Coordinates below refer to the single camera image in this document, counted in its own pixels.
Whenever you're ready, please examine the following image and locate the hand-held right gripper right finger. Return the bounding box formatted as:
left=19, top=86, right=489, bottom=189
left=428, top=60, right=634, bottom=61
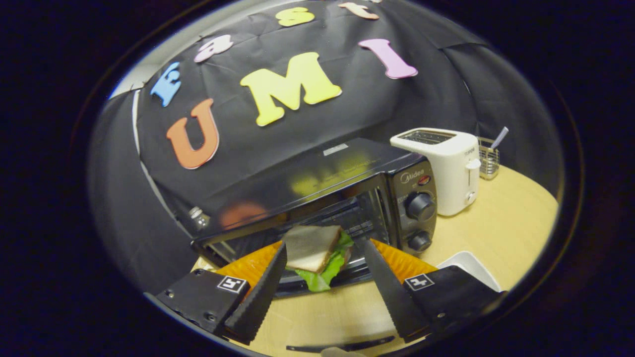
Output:
left=363, top=238, right=505, bottom=344

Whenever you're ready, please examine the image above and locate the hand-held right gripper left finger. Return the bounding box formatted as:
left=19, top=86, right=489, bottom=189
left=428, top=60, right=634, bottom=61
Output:
left=156, top=241, right=289, bottom=346

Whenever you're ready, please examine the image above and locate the toast and lettuce sandwich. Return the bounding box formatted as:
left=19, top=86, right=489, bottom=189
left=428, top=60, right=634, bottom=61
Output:
left=281, top=225, right=356, bottom=293

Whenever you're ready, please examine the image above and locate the black electric oven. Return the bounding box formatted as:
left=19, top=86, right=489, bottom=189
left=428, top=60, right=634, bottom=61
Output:
left=191, top=137, right=439, bottom=354

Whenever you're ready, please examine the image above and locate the white rectangular tray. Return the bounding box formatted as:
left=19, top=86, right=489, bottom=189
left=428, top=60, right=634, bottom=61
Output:
left=437, top=250, right=503, bottom=294

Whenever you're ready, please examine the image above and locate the clear plastic water bottle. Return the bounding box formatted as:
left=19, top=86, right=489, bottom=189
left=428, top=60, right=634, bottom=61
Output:
left=188, top=207, right=212, bottom=232

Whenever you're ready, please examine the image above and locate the white toaster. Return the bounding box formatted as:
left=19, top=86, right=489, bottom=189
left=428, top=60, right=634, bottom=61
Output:
left=390, top=127, right=482, bottom=217

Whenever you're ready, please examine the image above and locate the black backdrop cloth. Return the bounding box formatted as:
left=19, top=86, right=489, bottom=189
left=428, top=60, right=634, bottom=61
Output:
left=87, top=0, right=566, bottom=298

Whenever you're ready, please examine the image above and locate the wire mesh basket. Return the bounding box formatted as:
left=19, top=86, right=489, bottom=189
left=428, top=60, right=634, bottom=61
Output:
left=477, top=136, right=501, bottom=180

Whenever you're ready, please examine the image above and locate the silver utensil handle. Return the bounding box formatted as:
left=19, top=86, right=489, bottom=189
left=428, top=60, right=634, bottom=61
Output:
left=490, top=126, right=510, bottom=151

